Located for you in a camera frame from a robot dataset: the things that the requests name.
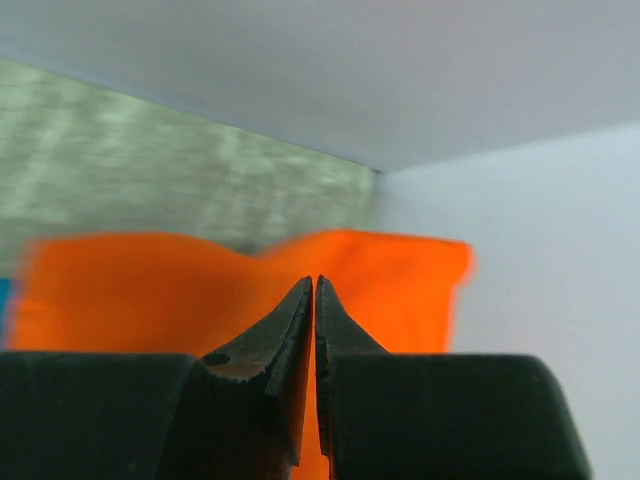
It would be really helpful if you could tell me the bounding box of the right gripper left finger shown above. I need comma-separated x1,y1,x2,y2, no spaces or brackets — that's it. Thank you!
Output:
1,278,312,479

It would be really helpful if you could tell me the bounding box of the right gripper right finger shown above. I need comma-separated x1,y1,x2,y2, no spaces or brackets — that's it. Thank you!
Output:
315,278,591,479

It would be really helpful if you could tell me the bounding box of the orange t shirt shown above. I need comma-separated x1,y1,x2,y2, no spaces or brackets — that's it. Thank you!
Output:
2,230,471,479

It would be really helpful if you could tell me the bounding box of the blue folded t shirt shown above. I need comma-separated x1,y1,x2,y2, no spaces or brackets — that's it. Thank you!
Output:
0,277,15,349

